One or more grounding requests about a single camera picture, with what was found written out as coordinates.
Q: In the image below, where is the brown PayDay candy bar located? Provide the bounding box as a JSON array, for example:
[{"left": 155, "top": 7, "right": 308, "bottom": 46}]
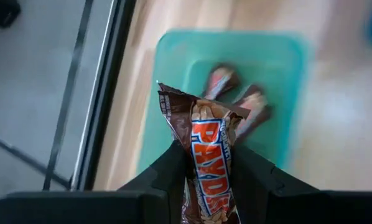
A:
[
  {"left": 156, "top": 81, "right": 251, "bottom": 224},
  {"left": 232, "top": 83, "right": 272, "bottom": 141},
  {"left": 203, "top": 63, "right": 241, "bottom": 101}
]

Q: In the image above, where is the green plastic bin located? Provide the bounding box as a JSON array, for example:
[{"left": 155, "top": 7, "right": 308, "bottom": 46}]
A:
[{"left": 136, "top": 29, "right": 311, "bottom": 175}]

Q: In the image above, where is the black object on floor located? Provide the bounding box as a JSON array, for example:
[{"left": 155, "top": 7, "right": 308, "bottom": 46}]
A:
[{"left": 0, "top": 0, "right": 22, "bottom": 29}]

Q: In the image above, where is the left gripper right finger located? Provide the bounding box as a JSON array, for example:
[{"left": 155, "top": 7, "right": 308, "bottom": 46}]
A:
[{"left": 231, "top": 146, "right": 317, "bottom": 224}]

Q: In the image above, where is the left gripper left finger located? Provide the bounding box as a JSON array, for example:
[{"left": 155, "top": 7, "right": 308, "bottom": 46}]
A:
[{"left": 119, "top": 140, "right": 187, "bottom": 224}]

